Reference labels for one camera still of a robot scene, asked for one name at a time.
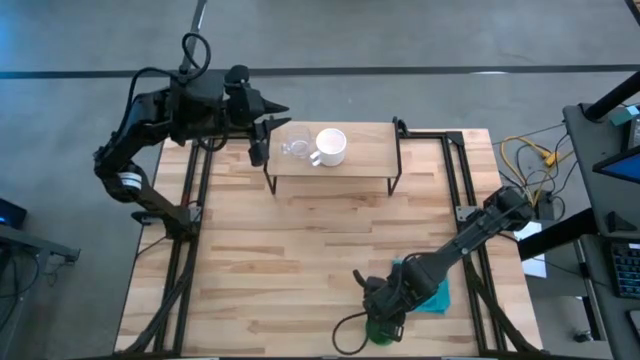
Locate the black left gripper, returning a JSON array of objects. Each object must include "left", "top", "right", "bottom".
[{"left": 222, "top": 64, "right": 293, "bottom": 146}]

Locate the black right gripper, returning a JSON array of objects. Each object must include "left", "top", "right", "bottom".
[{"left": 352, "top": 269, "right": 409, "bottom": 327}]

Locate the green plastic cup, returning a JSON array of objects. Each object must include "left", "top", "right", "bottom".
[{"left": 364, "top": 319, "right": 396, "bottom": 347}]

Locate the clear glass mug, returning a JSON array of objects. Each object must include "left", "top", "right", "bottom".
[{"left": 279, "top": 124, "right": 315, "bottom": 160}]

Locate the white ceramic mug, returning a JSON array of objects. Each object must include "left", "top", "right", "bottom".
[{"left": 309, "top": 127, "right": 348, "bottom": 168}]

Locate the wooden shelf with black legs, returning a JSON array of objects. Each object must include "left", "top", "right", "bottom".
[{"left": 262, "top": 115, "right": 411, "bottom": 197}]

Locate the teal folded cloth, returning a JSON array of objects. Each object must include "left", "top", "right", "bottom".
[{"left": 392, "top": 258, "right": 452, "bottom": 316}]

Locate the black desk beam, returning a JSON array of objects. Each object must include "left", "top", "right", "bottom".
[{"left": 517, "top": 207, "right": 600, "bottom": 262}]

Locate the black power adapter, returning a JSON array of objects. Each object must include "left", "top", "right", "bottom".
[{"left": 534, "top": 194, "right": 559, "bottom": 221}]

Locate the keyboard with coloured keys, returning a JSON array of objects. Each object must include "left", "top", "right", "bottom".
[{"left": 610, "top": 242, "right": 640, "bottom": 300}]

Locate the grey desk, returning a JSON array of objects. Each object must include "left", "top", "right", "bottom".
[{"left": 562, "top": 102, "right": 640, "bottom": 360}]

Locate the small black triangular object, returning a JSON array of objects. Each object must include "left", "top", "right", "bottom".
[{"left": 605, "top": 210, "right": 632, "bottom": 233}]

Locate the grey metal stand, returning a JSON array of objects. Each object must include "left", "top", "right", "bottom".
[{"left": 0, "top": 224, "right": 81, "bottom": 360}]

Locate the monitor with blue screen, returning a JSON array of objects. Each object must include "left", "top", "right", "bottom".
[{"left": 592, "top": 147, "right": 640, "bottom": 184}]

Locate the black device with blue light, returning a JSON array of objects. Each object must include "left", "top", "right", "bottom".
[{"left": 0, "top": 198, "right": 29, "bottom": 230}]

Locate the small teal box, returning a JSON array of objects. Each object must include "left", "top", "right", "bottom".
[{"left": 609, "top": 104, "right": 640, "bottom": 127}]

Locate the black diagonal pole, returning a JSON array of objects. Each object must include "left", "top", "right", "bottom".
[{"left": 584, "top": 69, "right": 640, "bottom": 122}]

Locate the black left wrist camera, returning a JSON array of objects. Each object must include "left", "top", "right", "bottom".
[{"left": 248, "top": 128, "right": 271, "bottom": 168}]

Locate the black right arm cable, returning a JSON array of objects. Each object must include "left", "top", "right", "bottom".
[{"left": 331, "top": 310, "right": 374, "bottom": 356}]

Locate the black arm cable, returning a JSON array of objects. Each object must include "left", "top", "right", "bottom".
[
  {"left": 331, "top": 310, "right": 374, "bottom": 356},
  {"left": 127, "top": 32, "right": 212, "bottom": 109}
]

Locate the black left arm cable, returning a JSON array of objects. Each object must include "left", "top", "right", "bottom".
[{"left": 127, "top": 32, "right": 212, "bottom": 109}]

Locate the black aluminium table frame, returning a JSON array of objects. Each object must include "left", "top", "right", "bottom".
[{"left": 114, "top": 119, "right": 541, "bottom": 359}]

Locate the black side bracket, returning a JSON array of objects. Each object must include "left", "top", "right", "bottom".
[{"left": 130, "top": 209, "right": 167, "bottom": 227}]

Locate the yellow cable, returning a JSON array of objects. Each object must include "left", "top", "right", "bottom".
[{"left": 499, "top": 135, "right": 572, "bottom": 207}]

